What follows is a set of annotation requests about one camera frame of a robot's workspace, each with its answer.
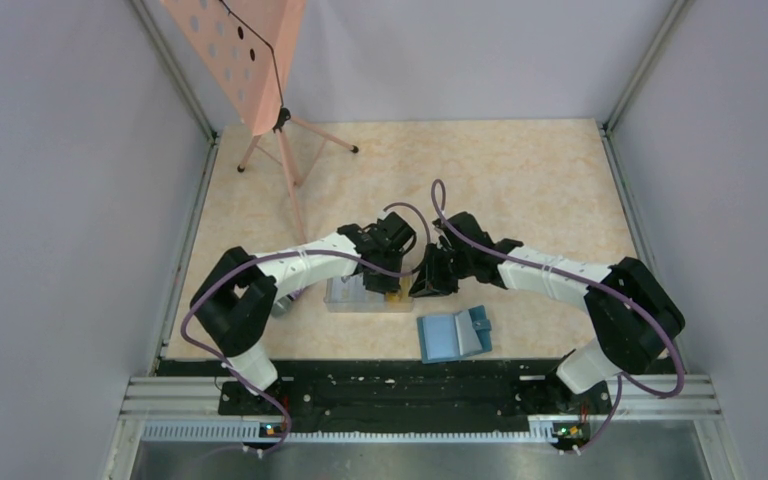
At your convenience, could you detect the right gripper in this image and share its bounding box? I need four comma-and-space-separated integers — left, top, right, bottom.
409, 242, 473, 298

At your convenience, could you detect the gold credit card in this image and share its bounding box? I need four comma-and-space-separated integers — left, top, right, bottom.
384, 292, 411, 308

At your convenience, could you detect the clear plastic card box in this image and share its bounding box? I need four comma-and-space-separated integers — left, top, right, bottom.
323, 275, 414, 313

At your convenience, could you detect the blue leather card holder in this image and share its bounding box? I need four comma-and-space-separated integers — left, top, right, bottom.
417, 305, 493, 364

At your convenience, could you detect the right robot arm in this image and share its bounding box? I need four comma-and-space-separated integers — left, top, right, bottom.
410, 212, 686, 412

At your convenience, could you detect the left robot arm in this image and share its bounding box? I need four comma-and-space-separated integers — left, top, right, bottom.
185, 212, 417, 414

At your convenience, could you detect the silver credit card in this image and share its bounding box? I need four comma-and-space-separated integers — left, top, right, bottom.
329, 276, 366, 303

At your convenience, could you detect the purple glitter microphone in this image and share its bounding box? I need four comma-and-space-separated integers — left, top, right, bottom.
271, 290, 304, 318

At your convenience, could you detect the pink music stand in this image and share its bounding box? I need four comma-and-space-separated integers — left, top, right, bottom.
162, 0, 359, 240

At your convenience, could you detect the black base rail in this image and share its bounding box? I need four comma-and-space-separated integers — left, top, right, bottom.
152, 356, 683, 439

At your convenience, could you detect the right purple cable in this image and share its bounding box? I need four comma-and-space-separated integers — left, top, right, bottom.
430, 178, 688, 458

